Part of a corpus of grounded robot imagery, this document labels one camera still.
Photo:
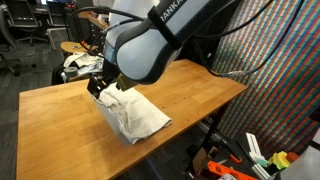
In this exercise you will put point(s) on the grey workbench wooden top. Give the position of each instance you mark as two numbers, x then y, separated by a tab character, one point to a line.
95	30

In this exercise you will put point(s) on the white plastic bracket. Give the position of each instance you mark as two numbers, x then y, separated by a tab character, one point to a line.
255	145

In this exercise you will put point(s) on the round wooden side table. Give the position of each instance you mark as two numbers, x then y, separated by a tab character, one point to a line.
68	47

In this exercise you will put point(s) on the black office chair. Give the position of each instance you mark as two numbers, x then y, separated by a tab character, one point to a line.
21	13
4	20
58	11

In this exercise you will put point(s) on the crumpled white cloth pile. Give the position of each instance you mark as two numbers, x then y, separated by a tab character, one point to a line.
83	61

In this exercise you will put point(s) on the small cardboard box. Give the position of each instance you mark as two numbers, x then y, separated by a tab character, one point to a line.
199	160

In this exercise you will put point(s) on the yellow green plastic object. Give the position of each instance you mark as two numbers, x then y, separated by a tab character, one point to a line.
280	160

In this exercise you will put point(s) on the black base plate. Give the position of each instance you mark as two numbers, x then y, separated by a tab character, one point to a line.
241	148

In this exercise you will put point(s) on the tan wrist camera box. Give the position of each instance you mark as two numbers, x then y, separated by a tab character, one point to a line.
125	83

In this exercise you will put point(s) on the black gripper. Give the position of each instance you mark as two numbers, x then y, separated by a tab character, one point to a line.
100	81

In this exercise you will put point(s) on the white plastic container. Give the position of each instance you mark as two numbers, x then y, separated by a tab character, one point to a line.
306	166

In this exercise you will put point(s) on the white towel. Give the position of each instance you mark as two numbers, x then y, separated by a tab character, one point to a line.
133	113

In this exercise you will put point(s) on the red round cap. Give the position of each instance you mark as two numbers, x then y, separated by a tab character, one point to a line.
293	156

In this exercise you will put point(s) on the yellow red small tool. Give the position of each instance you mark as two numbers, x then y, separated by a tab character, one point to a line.
77	46

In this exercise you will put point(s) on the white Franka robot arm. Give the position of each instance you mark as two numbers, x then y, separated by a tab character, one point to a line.
146	43

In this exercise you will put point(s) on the grey tape roll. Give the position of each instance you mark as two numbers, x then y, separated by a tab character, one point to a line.
70	72

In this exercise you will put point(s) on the teal plastic piece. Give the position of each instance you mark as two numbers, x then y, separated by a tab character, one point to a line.
262	162

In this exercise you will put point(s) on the silver aluminium rail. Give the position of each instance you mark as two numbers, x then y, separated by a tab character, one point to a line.
208	128

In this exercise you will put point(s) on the black table leg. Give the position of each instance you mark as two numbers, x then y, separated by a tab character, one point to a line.
213	130

